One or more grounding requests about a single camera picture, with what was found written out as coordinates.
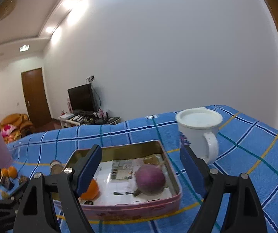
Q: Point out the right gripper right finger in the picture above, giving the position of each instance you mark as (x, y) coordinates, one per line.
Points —
(244, 212)

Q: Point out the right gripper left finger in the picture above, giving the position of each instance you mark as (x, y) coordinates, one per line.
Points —
(36, 211)

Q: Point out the orange tangerine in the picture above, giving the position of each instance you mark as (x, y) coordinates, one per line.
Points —
(4, 172)
(92, 191)
(12, 172)

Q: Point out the dark water chestnut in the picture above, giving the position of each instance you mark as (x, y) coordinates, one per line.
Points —
(23, 179)

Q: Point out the pink floral cushion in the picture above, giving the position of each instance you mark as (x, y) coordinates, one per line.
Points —
(7, 130)

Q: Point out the brown leather sofa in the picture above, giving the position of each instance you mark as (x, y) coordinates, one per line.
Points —
(23, 125)

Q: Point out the blue plaid tablecloth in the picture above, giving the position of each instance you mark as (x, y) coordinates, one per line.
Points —
(246, 145)

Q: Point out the brown wooden door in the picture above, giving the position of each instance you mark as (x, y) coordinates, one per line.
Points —
(35, 97)

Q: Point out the white lidded floral mug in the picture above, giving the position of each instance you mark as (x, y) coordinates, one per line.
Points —
(197, 128)

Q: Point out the purple onion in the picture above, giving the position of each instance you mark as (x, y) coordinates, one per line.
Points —
(150, 180)

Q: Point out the pink metal tin box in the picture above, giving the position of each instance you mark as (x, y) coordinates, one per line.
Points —
(154, 153)

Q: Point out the white tv stand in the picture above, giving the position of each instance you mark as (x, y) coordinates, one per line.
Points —
(69, 120)

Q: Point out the black wifi router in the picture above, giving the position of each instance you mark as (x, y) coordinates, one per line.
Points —
(101, 118)

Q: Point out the black television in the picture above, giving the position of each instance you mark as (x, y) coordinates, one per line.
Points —
(81, 98)

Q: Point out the wall power socket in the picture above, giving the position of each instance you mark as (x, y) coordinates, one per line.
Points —
(91, 78)

